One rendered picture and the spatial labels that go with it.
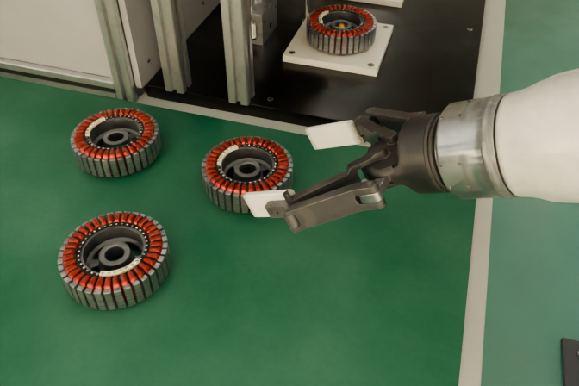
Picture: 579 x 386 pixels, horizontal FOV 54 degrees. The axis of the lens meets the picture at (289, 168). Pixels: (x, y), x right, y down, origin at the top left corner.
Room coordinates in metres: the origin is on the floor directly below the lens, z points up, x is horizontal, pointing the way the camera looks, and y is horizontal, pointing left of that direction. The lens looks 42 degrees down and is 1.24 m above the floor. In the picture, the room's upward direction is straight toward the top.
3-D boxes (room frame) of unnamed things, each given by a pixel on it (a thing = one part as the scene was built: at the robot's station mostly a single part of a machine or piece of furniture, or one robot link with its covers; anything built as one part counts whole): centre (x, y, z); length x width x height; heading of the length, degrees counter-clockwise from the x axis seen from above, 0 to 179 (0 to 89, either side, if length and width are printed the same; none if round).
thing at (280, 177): (0.53, 0.05, 0.77); 0.11 x 0.11 x 0.04
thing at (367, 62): (0.84, -0.08, 0.78); 0.15 x 0.15 x 0.01; 73
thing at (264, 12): (0.88, 0.06, 0.80); 0.07 x 0.05 x 0.06; 163
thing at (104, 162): (0.59, 0.23, 0.77); 0.11 x 0.11 x 0.04
